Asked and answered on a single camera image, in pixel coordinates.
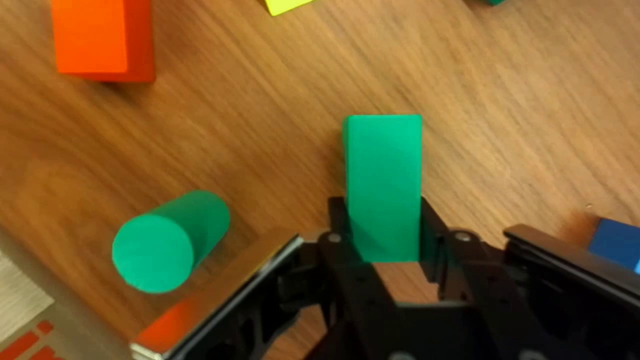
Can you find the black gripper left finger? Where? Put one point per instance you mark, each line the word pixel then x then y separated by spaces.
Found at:
pixel 340 252

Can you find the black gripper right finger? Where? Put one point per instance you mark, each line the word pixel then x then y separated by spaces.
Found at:
pixel 434 252

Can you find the green cylinder block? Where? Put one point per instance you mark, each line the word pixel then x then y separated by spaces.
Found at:
pixel 159 250

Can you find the blue rectangular block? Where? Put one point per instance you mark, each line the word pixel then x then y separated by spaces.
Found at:
pixel 618 242

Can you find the orange rectangular block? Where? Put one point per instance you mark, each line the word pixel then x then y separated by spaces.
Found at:
pixel 105 41

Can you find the cardboard box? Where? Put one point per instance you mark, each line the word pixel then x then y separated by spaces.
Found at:
pixel 27 330

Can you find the yellow block left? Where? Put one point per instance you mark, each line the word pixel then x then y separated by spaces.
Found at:
pixel 282 6

